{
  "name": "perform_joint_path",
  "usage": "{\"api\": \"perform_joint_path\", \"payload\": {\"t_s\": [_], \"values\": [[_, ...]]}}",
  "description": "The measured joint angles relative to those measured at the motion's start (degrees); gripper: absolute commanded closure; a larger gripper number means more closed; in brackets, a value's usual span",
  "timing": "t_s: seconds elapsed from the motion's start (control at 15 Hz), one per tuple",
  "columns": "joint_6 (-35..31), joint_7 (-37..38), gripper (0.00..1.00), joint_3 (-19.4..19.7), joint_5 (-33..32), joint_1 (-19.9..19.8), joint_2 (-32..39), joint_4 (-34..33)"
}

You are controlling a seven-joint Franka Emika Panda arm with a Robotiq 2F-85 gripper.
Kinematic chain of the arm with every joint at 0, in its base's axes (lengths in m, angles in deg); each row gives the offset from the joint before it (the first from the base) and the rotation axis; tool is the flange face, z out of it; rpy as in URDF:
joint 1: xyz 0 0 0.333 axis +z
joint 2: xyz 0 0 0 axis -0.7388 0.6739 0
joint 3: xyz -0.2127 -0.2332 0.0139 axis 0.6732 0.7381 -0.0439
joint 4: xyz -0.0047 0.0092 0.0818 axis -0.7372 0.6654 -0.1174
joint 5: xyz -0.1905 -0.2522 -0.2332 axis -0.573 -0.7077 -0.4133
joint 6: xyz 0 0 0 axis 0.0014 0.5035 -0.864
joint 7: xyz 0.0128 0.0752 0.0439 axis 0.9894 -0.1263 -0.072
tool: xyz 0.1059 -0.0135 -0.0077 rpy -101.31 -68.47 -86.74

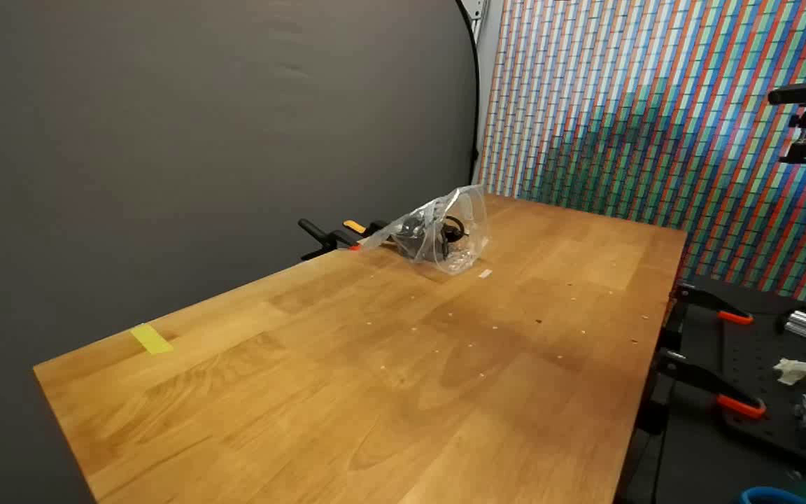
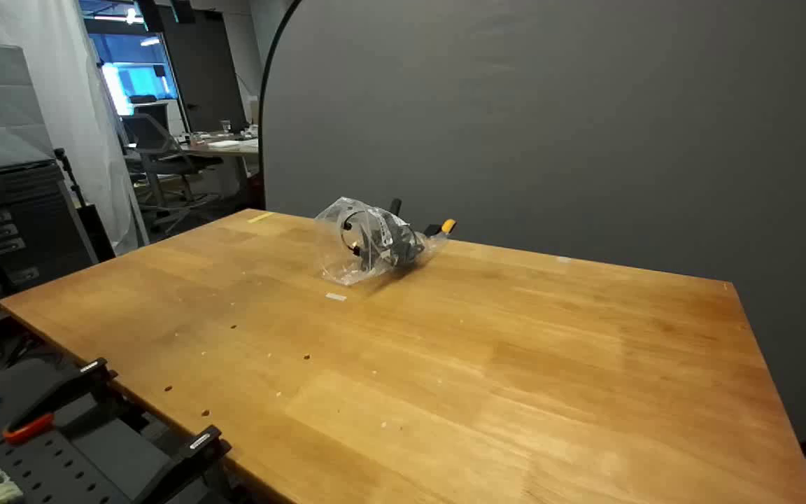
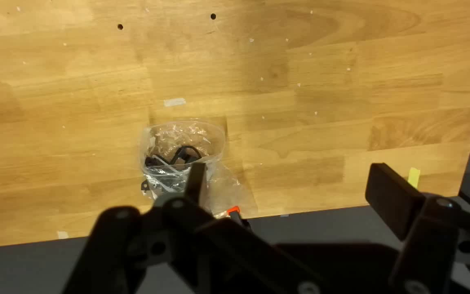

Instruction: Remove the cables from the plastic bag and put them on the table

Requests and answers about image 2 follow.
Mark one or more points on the clear plastic bag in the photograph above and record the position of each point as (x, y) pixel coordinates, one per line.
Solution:
(372, 243)

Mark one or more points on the black yellow bar clamp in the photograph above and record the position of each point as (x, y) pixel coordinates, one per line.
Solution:
(442, 229)

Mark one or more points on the black orange clamp near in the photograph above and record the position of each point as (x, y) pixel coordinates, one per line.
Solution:
(185, 467)

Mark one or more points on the black orange clamp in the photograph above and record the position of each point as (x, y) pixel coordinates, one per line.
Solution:
(185, 467)
(38, 419)

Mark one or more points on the grey fabric backdrop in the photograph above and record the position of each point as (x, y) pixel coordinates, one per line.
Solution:
(647, 132)

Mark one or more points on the black orange clamp far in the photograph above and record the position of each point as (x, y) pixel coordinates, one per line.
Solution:
(38, 419)

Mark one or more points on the white curtain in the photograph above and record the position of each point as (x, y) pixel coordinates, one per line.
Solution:
(77, 108)

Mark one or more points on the black pegboard side table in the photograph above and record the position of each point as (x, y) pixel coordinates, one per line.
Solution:
(90, 454)

